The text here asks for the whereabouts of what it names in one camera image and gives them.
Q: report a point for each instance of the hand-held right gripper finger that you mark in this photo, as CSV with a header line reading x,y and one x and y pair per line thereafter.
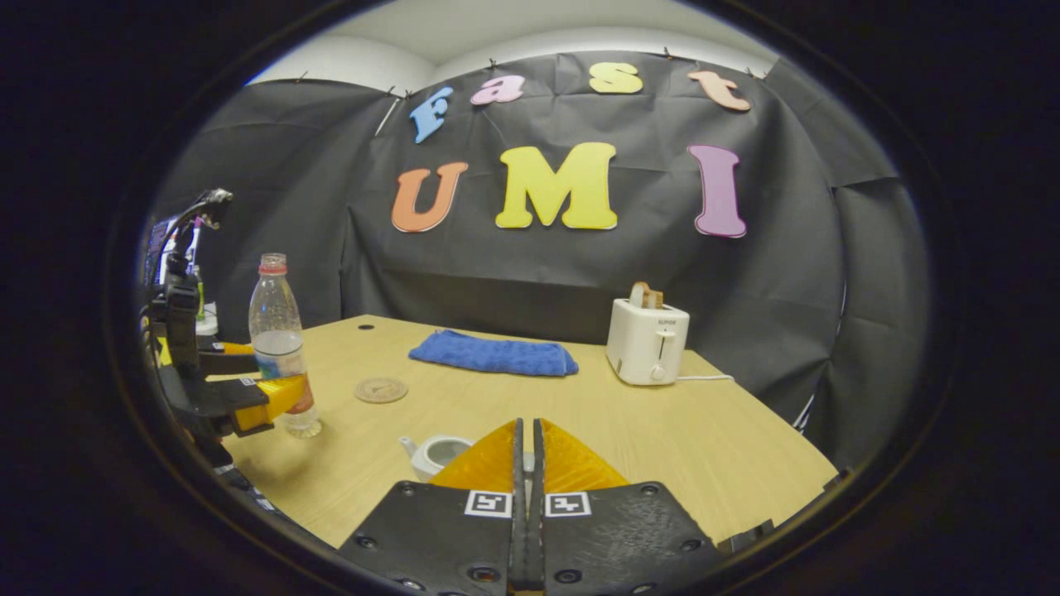
x,y
538,546
519,546

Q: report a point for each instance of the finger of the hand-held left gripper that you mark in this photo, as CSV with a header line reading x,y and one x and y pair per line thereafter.
x,y
225,360
248,401

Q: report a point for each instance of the clear plastic water bottle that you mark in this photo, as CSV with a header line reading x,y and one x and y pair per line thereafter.
x,y
277,331

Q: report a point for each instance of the white ceramic teacup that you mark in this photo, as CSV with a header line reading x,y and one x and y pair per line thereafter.
x,y
435,455

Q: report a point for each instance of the round wooden coaster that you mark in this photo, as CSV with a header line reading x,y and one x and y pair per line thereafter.
x,y
381,390

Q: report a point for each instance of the green bottle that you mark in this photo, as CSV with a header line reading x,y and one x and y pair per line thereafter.
x,y
199,291

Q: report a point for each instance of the computer monitor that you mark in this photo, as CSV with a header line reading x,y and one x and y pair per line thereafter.
x,y
156,244

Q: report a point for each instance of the blue towel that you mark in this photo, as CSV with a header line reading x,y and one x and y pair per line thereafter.
x,y
493,354

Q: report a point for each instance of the white toaster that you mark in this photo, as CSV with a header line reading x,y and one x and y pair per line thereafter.
x,y
646,343

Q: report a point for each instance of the toast slices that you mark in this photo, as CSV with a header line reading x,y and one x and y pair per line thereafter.
x,y
646,296

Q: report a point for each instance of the black backdrop cloth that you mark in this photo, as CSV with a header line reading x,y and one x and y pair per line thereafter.
x,y
497,273

